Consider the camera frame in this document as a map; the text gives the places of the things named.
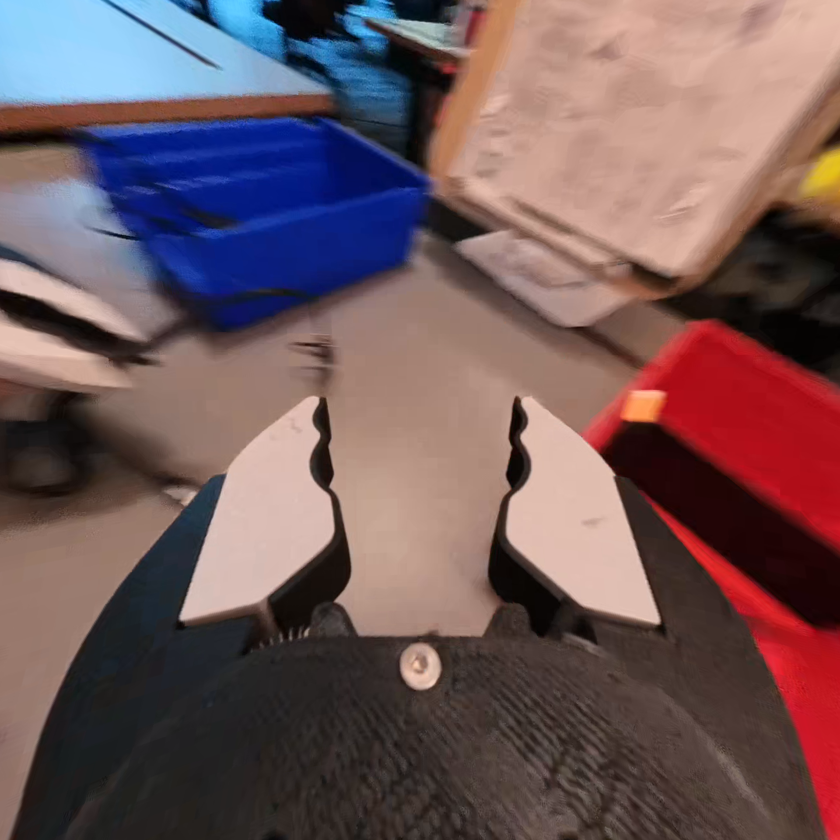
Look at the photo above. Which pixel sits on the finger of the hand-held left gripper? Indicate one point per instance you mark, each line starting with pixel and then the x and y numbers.
pixel 52 367
pixel 59 292

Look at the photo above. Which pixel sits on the red plastic bin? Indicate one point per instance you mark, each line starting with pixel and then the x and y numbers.
pixel 741 380

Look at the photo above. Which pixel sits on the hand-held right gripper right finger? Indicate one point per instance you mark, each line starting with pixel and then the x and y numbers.
pixel 577 525

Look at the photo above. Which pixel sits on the black bin divider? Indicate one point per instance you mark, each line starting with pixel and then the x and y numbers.
pixel 722 512

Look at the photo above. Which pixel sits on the wood-edged grey desk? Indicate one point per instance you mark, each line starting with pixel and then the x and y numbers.
pixel 98 52

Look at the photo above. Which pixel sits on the blue plastic bin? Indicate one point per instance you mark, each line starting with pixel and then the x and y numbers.
pixel 295 243

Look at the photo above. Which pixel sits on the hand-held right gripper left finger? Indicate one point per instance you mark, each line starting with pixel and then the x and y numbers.
pixel 262 525

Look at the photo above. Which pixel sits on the yellow plastic bin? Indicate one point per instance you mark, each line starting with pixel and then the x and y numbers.
pixel 823 177

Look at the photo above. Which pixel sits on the document stand with sheets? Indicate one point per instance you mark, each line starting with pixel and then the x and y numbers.
pixel 623 131

